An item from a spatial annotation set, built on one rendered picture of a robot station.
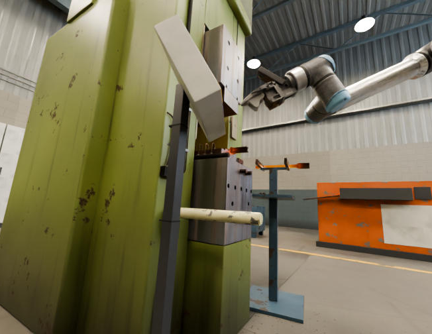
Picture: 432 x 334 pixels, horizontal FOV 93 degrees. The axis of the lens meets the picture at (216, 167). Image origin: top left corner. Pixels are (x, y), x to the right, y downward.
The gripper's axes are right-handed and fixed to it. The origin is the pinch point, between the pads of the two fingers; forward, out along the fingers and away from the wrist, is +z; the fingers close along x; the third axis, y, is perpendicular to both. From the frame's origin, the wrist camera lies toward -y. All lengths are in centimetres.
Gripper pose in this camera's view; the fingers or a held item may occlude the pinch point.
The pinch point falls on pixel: (242, 102)
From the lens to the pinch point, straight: 86.1
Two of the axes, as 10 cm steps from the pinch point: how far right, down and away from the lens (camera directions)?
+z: -8.9, 4.6, -0.1
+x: 0.8, 1.9, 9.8
